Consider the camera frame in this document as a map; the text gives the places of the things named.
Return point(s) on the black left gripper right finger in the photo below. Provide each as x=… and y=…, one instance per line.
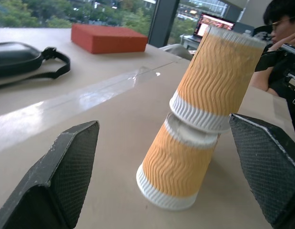
x=266, y=167

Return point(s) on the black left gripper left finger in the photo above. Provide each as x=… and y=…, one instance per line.
x=54, y=176

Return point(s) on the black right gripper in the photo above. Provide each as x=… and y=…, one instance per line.
x=292, y=78

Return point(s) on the orange ribbed paper cup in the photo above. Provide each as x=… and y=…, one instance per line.
x=175, y=167
x=221, y=71

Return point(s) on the person in black shirt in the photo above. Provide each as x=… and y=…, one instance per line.
x=284, y=21

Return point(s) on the open laptop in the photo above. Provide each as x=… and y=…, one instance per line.
x=212, y=25

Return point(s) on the grey desk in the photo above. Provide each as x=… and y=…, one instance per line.
x=189, y=41

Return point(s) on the clear tape strip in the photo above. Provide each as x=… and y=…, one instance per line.
x=78, y=97

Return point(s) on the red rectangular box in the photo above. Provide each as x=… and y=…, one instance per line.
x=106, y=39

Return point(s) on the dark window frame post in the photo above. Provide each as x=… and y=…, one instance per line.
x=162, y=21

